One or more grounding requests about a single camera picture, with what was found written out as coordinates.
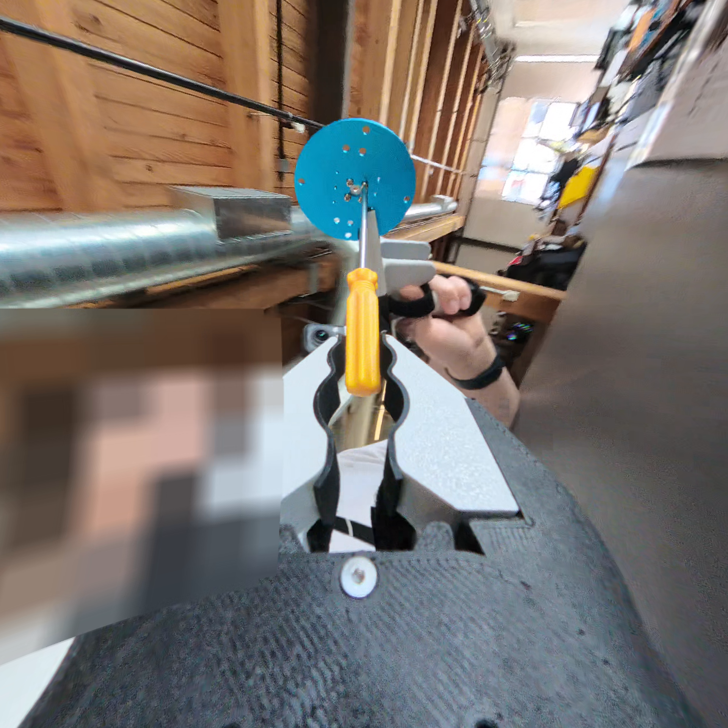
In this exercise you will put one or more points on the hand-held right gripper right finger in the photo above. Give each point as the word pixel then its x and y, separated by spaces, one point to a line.
pixel 452 455

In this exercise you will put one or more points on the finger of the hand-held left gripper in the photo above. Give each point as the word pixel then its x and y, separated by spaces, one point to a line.
pixel 378 250

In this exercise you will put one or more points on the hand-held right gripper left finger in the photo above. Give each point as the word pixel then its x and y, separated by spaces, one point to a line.
pixel 301 455

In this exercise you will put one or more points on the blue round metal plate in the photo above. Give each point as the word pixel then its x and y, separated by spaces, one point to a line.
pixel 330 165

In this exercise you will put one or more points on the person's left forearm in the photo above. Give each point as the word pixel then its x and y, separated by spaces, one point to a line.
pixel 500 401

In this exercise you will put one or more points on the person's left hand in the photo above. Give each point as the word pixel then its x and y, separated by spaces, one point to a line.
pixel 455 335

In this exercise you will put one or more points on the person's white shirt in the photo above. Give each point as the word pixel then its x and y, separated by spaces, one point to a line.
pixel 355 489

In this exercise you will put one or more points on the black wristband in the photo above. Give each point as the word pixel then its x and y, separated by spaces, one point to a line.
pixel 480 376

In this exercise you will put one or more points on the black ceiling rod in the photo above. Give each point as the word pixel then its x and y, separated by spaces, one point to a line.
pixel 142 67

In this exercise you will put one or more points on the silver ventilation duct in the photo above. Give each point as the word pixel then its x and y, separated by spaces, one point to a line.
pixel 85 250

